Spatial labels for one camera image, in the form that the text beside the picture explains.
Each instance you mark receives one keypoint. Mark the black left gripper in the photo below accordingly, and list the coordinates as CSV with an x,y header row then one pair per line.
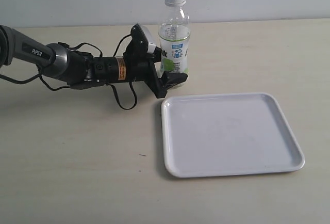
x,y
131,68

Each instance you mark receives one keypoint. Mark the clear plastic drink bottle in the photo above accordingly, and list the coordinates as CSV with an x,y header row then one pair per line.
x,y
174,35

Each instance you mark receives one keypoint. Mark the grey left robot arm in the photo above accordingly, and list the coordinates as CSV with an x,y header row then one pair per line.
x,y
81,70

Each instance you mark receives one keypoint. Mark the white plastic tray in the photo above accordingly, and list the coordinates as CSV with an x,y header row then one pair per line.
x,y
218,135

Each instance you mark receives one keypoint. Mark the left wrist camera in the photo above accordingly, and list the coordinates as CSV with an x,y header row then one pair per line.
x,y
143,41

